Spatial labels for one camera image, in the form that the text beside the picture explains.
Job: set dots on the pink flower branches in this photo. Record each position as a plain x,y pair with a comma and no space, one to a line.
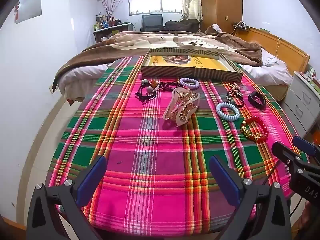
111,6

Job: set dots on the wooden bed frame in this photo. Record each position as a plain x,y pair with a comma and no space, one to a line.
287,47

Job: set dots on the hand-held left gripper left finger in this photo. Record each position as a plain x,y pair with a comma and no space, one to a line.
91,180

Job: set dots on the boxes on cabinet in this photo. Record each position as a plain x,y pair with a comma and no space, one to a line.
308,73

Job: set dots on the striped cardboard box tray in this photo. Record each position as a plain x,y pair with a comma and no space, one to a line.
190,61

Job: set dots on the translucent beige hair claw clip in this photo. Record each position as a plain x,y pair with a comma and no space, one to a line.
182,116

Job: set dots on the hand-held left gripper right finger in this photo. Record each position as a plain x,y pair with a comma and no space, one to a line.
223,180

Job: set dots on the black wristband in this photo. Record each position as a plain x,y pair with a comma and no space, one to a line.
257,105

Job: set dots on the dark brown sofa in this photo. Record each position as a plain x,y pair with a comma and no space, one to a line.
181,25

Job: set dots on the pink green plaid cloth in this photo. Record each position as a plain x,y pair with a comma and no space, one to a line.
150,155

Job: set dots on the wooden wardrobe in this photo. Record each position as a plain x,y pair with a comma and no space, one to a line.
220,2

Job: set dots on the patterned curtain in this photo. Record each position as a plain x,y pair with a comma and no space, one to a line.
190,2

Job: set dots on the white drawer cabinet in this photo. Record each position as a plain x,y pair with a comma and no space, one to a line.
300,100

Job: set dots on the desk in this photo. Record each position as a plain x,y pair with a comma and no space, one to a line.
110,32

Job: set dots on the white floral pillow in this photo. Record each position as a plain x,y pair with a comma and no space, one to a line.
270,67

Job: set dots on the black television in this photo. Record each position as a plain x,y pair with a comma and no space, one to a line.
152,21

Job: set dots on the window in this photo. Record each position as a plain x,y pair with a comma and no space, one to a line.
152,3

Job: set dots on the brown paw print blanket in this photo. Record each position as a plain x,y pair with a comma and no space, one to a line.
125,42

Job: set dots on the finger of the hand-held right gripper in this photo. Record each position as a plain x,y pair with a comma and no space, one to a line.
285,152
305,145

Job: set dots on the assorted bottles and boxes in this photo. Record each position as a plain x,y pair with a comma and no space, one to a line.
102,22

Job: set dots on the power strip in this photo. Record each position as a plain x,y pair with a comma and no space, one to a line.
241,25

